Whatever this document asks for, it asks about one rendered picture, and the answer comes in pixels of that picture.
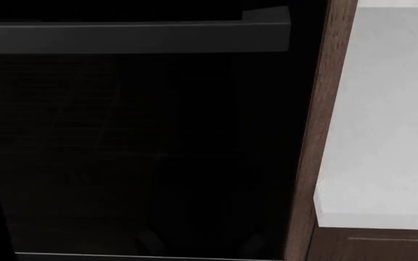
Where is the dark wood cabinet panel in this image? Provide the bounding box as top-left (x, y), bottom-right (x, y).
top-left (283, 0), bottom-right (359, 261)

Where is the black glass microwave door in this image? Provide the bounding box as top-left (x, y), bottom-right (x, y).
top-left (0, 0), bottom-right (330, 261)

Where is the black microwave door handle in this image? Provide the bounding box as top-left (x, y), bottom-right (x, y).
top-left (0, 5), bottom-right (291, 55)

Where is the white stone countertop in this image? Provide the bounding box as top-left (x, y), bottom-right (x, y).
top-left (313, 0), bottom-right (418, 231)

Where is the dark wood drawer front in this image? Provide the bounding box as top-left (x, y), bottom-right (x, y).
top-left (306, 225), bottom-right (418, 261)

